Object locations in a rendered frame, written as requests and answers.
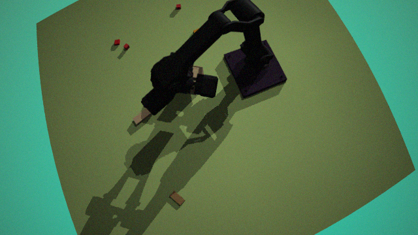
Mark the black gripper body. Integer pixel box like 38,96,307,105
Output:
181,74,218,98

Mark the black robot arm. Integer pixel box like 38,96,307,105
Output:
141,0,274,116

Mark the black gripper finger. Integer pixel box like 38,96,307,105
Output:
194,73,204,95

